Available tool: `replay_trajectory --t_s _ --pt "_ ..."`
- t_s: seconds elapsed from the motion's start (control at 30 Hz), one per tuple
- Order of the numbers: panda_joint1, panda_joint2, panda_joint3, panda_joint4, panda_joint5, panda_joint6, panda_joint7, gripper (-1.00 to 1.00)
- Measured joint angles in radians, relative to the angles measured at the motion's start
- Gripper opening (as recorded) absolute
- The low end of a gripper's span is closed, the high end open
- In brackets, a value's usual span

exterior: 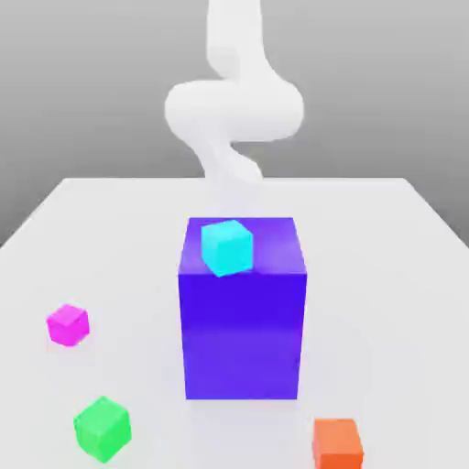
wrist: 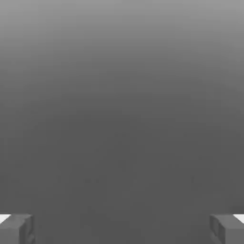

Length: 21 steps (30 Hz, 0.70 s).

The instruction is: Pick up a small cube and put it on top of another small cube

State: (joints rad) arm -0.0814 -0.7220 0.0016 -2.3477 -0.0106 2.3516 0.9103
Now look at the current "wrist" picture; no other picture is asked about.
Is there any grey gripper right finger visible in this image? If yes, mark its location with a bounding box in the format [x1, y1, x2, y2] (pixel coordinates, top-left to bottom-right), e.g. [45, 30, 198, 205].
[209, 213, 244, 244]

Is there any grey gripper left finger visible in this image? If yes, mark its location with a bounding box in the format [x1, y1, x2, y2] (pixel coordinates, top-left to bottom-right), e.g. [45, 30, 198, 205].
[0, 213, 36, 244]

